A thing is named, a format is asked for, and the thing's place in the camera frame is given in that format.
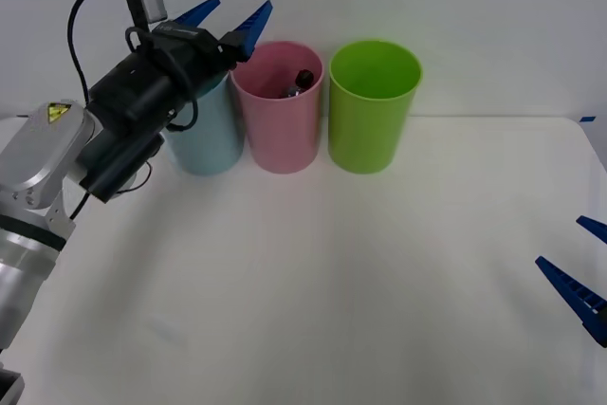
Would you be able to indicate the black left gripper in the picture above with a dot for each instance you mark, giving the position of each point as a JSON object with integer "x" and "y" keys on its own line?
{"x": 194, "y": 56}

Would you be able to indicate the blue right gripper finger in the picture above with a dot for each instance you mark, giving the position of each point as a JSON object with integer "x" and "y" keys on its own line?
{"x": 595, "y": 226}
{"x": 576, "y": 293}

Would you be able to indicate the dark drink bottle black cap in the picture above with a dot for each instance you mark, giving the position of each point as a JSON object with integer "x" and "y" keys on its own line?
{"x": 303, "y": 78}

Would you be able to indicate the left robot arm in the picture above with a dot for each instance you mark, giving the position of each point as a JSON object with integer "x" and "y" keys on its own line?
{"x": 42, "y": 149}

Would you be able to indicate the pale blue plastic bin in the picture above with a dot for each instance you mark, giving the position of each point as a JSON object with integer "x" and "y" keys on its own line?
{"x": 208, "y": 139}

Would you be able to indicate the pink plastic bin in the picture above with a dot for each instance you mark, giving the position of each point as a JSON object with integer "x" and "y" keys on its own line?
{"x": 284, "y": 134}

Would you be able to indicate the yellow-green plastic bin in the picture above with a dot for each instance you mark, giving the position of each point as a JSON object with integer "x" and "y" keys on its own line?
{"x": 370, "y": 130}

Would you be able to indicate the grey robot torso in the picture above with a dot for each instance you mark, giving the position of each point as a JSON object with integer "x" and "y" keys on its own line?
{"x": 8, "y": 386}

